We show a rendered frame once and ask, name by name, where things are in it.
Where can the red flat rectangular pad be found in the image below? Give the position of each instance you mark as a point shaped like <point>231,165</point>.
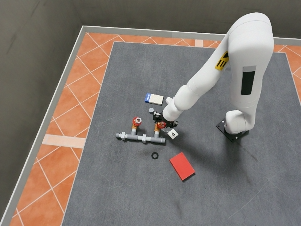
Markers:
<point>182,166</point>

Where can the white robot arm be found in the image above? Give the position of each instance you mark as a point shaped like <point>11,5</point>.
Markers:
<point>247,47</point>

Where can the grey pipe tee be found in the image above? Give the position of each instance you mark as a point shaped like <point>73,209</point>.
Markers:
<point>144,138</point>

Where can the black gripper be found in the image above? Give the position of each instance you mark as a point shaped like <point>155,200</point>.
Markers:
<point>161,118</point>

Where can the white tag on silver chain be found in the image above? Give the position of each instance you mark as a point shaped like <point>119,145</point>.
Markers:
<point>172,133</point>

